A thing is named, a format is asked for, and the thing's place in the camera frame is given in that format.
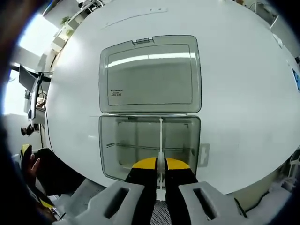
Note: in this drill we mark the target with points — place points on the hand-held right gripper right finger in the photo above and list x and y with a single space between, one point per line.
180 187

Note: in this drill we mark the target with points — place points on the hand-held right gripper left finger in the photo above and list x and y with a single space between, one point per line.
140 187

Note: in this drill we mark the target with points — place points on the white divider strip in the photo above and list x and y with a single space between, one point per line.
161 140

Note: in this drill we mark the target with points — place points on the transparent grey guide fixture box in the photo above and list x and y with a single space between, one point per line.
150 82

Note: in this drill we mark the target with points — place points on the person's left hand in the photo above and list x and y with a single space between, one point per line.
30 168

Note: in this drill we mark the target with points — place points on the black-legged side desk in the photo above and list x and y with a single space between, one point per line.
38 98

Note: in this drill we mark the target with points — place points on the grey laptop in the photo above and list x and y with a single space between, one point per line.
28 77

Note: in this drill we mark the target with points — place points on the green waste bin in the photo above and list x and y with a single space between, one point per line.
68 32

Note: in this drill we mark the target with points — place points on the green potted plant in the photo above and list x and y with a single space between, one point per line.
65 20

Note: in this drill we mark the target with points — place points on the phone with blue screen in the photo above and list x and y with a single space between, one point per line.
296 78

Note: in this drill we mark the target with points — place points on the small white crumpled item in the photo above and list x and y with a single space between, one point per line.
278 40

